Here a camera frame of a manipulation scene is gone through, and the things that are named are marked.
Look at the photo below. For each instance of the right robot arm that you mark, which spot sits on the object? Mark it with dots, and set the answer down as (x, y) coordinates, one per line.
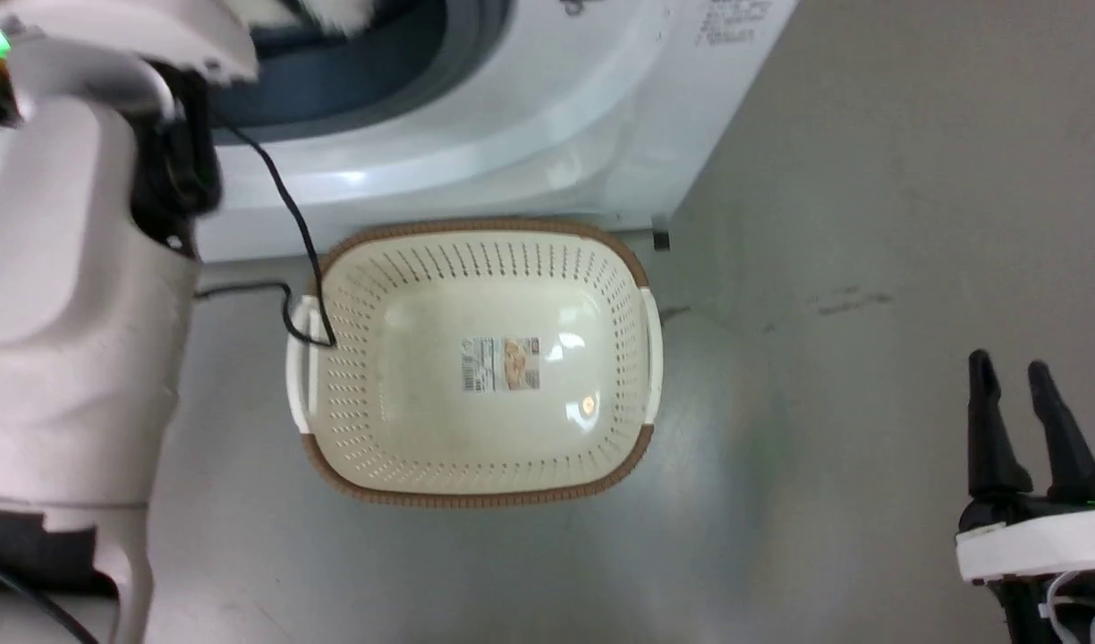
(1062, 617)

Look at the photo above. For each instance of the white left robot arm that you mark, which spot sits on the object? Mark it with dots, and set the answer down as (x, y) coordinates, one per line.
(55, 268)

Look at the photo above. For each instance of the white washing machine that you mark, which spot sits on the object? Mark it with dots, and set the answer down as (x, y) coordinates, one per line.
(512, 116)

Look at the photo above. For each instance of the paper label sticker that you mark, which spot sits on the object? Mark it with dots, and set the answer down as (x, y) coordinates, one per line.
(500, 364)

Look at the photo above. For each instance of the white plush laundry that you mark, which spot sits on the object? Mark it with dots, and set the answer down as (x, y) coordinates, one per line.
(333, 12)

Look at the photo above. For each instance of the cream laundry basket brown rim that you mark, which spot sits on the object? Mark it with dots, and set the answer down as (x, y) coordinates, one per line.
(476, 367)

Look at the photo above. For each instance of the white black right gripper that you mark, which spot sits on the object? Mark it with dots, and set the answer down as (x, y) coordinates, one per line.
(1039, 541)

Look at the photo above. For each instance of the printed warning label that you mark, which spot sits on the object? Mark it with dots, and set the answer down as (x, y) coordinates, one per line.
(731, 20)

